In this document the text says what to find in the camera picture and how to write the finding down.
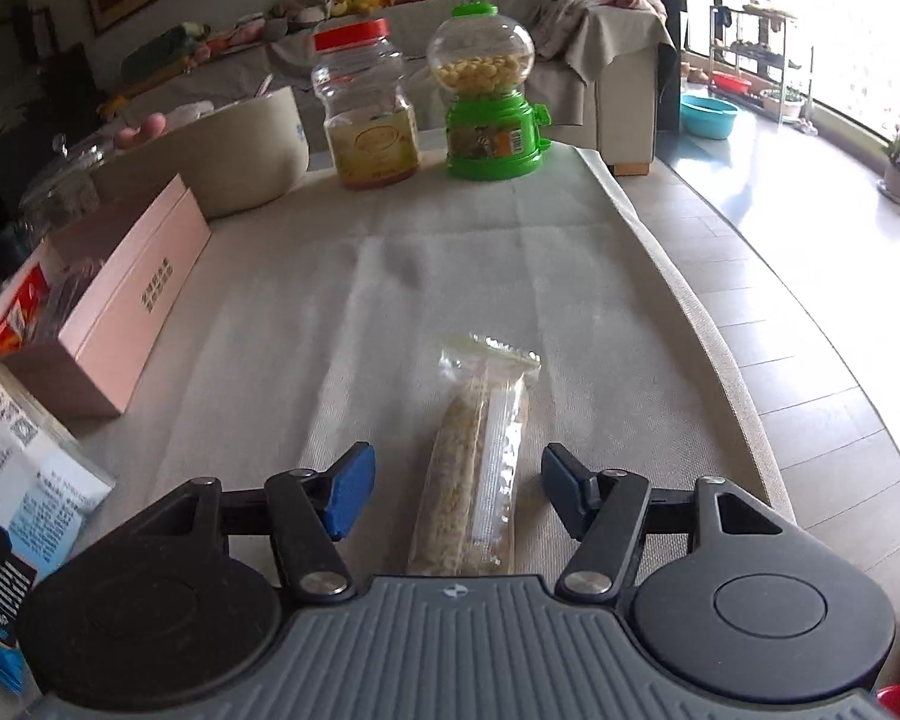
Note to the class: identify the metal shoe rack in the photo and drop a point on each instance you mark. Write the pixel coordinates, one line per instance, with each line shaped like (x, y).
(765, 45)

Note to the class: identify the glass jar with nuts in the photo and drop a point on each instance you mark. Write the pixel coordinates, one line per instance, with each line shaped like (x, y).
(60, 180)

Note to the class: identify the beige pot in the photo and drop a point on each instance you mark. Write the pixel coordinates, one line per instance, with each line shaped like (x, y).
(225, 157)

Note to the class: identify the spoon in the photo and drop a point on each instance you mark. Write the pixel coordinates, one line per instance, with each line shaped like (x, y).
(264, 86)

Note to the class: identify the small potted plant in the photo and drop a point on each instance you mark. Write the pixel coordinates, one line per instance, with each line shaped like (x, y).
(782, 103)

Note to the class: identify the pink plush toy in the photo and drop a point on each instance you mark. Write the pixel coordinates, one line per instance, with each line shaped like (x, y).
(229, 39)

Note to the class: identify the dark fish tank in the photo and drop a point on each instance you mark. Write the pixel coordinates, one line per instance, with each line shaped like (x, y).
(45, 90)

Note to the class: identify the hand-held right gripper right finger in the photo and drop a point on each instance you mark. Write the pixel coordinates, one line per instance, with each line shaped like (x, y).
(566, 487)

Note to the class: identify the red plastic basin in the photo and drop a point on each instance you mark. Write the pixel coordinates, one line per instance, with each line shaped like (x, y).
(731, 82)

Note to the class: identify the pink cardboard box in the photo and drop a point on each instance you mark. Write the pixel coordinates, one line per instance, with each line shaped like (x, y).
(120, 330)

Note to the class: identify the grey plush toy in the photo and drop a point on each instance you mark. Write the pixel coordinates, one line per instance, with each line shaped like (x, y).
(296, 17)

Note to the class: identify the blue plastic basin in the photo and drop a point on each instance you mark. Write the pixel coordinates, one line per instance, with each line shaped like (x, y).
(709, 118)

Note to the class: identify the clear cereal bar packet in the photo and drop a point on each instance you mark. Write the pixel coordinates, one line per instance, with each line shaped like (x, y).
(465, 465)

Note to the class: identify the yellow plush toy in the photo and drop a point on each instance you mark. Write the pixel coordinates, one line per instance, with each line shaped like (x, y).
(364, 0)

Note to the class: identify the plastic jar with red lid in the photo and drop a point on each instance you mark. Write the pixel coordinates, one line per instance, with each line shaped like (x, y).
(367, 142)

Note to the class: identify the beige tablecloth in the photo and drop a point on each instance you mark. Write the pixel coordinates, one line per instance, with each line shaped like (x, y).
(420, 270)

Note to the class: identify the blue snack bag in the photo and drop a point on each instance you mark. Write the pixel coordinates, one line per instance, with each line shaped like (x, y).
(37, 495)

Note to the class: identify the green gumball machine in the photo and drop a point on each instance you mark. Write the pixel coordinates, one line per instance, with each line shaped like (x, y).
(491, 142)

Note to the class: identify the pink egg-shaped object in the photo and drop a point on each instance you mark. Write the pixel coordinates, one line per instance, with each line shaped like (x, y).
(141, 130)

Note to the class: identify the green plush toy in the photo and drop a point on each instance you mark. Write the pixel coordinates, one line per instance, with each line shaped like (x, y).
(165, 49)

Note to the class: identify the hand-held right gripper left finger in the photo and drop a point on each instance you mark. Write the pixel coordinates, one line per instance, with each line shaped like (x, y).
(349, 491)

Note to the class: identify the grey covered sofa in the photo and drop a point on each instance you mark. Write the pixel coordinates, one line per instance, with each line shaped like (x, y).
(622, 112)

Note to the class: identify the dark red snack packet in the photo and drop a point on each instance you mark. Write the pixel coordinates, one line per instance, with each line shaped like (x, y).
(15, 307)

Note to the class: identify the floral cloth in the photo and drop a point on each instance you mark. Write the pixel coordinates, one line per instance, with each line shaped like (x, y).
(607, 22)

